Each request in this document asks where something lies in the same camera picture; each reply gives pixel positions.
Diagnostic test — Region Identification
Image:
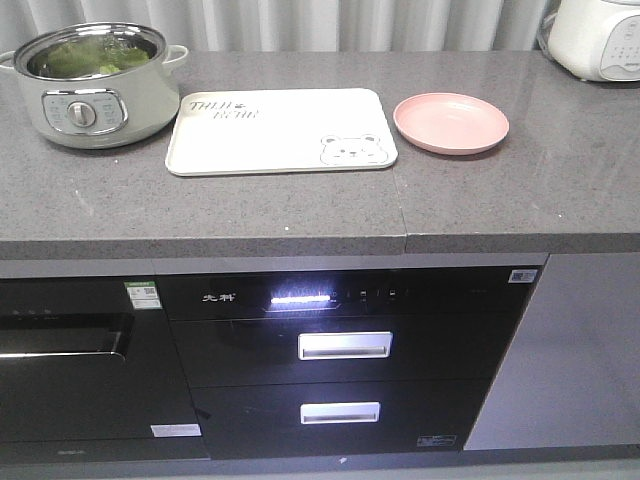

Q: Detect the green lettuce leaf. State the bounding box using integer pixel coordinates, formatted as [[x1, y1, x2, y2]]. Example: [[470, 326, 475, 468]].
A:
[[38, 37, 150, 78]]

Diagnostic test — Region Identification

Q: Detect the cream bear serving tray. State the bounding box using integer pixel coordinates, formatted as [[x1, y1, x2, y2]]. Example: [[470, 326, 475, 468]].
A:
[[165, 88, 398, 177]]

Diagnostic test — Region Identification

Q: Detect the black two-drawer disinfection cabinet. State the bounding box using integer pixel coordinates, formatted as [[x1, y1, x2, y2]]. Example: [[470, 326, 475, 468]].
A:
[[157, 265, 537, 460]]

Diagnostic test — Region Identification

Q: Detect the pink round plate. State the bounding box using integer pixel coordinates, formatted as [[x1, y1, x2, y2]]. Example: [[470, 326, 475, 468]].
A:
[[393, 93, 510, 155]]

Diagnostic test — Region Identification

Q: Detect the black built-in dishwasher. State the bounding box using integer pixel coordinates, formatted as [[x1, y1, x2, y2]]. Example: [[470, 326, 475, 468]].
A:
[[1, 277, 206, 464]]

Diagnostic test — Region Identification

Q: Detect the pale green electric cooking pot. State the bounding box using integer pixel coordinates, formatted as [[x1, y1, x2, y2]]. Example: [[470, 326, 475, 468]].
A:
[[1, 22, 189, 149]]

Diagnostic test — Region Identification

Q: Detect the grey cabinet door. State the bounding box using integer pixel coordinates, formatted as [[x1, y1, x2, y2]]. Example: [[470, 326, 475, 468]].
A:
[[466, 253, 639, 450]]

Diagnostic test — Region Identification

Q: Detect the white blender appliance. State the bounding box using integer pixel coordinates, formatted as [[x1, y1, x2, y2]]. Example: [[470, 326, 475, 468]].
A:
[[537, 0, 639, 82]]

